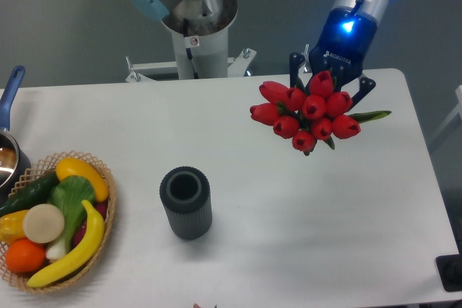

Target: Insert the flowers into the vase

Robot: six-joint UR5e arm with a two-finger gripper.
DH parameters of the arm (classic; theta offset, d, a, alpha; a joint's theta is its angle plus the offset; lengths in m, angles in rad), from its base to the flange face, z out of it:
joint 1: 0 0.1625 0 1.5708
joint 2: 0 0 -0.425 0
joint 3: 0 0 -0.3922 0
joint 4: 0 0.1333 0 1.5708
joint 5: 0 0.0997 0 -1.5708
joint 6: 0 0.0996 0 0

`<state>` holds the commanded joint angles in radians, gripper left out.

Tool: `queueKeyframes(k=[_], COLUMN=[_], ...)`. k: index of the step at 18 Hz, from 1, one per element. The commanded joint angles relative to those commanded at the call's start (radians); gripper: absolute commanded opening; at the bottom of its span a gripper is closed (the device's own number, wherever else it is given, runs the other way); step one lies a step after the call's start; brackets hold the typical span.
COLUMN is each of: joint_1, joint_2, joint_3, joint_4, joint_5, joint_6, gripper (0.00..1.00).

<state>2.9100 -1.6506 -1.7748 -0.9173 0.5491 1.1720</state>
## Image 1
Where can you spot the green cucumber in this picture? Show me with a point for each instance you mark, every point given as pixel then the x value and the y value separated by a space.
pixel 35 193

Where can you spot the green bok choy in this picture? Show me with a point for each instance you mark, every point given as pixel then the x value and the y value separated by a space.
pixel 67 196

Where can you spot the yellow plastic banana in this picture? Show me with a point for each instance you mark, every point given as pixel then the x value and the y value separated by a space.
pixel 76 258

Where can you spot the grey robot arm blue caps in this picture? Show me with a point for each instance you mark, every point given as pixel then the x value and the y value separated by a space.
pixel 372 9

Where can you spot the woven wicker basket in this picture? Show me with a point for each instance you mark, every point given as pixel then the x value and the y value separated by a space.
pixel 37 170

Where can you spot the orange fruit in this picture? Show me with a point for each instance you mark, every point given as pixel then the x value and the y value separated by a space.
pixel 24 256

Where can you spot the beige round disc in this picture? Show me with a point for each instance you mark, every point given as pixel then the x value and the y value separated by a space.
pixel 43 223

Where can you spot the blue handled steel pot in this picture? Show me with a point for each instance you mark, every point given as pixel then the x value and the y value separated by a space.
pixel 14 161

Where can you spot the yellow bell pepper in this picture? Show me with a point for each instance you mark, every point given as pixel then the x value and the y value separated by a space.
pixel 11 226

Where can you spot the red tulip bouquet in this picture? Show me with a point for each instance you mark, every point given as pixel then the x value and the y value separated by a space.
pixel 310 114

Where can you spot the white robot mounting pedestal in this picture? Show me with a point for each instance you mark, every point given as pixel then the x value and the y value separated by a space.
pixel 199 30

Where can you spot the yellow squash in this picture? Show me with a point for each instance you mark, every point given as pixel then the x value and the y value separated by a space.
pixel 71 166

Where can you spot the dark red vegetable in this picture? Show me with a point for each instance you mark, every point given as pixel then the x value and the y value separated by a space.
pixel 79 234

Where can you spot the dark grey ribbed vase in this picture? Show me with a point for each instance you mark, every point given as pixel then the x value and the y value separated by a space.
pixel 186 197

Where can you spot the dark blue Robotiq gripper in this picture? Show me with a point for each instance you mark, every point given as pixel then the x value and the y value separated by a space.
pixel 341 48

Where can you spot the white frame at right edge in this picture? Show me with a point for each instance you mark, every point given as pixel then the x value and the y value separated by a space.
pixel 448 125

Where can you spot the black device at table edge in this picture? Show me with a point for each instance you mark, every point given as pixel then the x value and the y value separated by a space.
pixel 449 269

